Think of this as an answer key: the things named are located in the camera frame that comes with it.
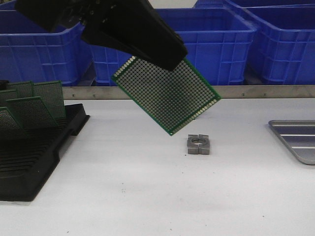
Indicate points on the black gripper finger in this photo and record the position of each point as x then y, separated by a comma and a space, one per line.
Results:
134, 27

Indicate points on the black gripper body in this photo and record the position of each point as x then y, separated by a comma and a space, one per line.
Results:
50, 13

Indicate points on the green perforated circuit board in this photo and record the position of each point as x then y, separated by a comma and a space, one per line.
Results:
171, 98

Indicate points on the green board rear right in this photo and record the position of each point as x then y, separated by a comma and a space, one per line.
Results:
51, 94

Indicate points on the green board rear left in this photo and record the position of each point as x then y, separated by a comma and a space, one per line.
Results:
24, 89

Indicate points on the green board middle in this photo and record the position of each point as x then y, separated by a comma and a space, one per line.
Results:
32, 112

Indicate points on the green board small left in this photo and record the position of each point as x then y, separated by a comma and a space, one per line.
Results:
7, 95

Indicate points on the green board front left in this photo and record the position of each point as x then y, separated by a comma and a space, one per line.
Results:
10, 127

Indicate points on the black slotted board rack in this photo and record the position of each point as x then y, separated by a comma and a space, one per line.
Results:
26, 165

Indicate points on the silver metal tray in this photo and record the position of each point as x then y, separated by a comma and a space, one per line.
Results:
298, 136

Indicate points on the blue crate behind right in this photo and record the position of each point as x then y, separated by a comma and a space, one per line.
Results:
251, 3

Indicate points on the blue crate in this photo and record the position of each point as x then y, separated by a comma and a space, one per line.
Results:
217, 41
283, 48
29, 53
251, 3

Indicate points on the blue crate left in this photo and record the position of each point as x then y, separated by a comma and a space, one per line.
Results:
29, 53

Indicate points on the blue crate centre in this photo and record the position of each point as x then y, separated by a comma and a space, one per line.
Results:
217, 41

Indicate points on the grey metal clamp block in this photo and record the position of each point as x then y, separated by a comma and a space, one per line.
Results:
198, 144

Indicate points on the steel table edge rail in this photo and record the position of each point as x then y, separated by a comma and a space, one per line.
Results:
226, 92

